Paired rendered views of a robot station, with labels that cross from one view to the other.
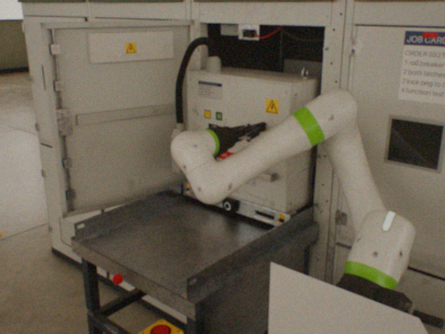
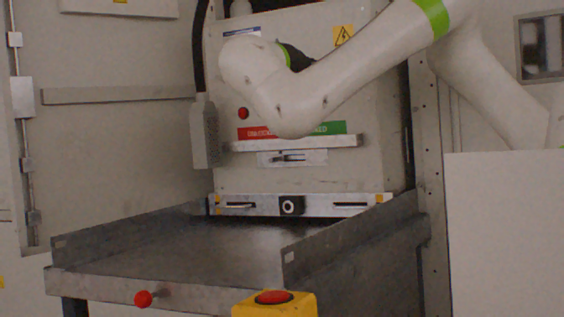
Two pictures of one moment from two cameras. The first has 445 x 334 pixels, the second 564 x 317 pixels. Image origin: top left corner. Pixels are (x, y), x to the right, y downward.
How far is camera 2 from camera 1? 0.62 m
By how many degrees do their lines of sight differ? 18
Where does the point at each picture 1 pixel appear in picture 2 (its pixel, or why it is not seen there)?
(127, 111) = (117, 89)
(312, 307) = (535, 206)
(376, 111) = (493, 17)
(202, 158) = (274, 63)
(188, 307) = not seen: hidden behind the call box
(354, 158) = (489, 63)
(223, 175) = (313, 83)
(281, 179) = (370, 142)
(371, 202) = (535, 107)
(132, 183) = (128, 205)
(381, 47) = not seen: outside the picture
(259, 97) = (321, 28)
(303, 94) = not seen: hidden behind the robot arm
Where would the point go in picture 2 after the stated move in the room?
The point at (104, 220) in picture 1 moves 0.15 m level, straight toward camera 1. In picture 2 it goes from (96, 239) to (108, 250)
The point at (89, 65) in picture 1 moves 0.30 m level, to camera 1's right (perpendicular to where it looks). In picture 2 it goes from (59, 17) to (178, 10)
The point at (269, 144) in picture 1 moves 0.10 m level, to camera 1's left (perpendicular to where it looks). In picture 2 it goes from (374, 34) to (322, 38)
